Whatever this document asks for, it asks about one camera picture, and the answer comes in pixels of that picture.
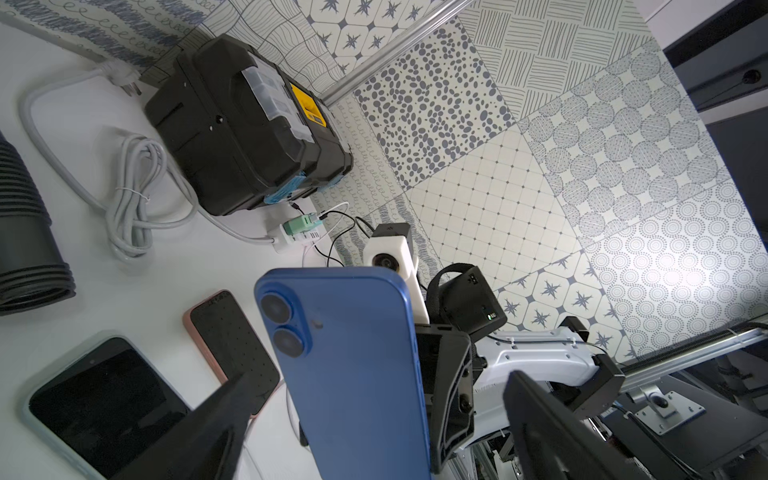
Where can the blue case phone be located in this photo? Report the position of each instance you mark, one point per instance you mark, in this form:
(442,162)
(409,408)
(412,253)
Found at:
(346,345)

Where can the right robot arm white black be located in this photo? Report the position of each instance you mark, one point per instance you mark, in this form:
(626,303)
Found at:
(584,381)

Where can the green case phone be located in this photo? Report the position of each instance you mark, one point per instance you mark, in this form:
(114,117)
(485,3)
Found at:
(101,406)

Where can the black ribbed cylinder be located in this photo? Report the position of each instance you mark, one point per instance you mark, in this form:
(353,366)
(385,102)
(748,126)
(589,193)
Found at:
(33,272)

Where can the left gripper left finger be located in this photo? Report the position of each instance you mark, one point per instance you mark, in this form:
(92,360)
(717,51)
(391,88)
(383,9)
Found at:
(206,444)

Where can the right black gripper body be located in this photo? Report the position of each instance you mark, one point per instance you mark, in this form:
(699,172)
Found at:
(445,356)

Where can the pink case phone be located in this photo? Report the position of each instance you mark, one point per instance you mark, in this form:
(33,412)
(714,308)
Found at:
(226,339)

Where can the white power strip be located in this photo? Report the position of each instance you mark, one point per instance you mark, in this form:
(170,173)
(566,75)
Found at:
(283,243)

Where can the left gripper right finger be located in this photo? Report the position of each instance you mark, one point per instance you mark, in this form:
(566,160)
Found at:
(551,443)

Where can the green charger plug left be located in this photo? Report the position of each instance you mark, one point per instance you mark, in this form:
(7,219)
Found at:
(301,224)

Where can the black toolbox yellow handle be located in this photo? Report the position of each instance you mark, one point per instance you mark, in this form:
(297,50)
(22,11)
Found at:
(243,132)

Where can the aluminium front rail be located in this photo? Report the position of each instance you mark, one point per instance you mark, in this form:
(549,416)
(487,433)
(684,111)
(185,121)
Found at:
(716,345)

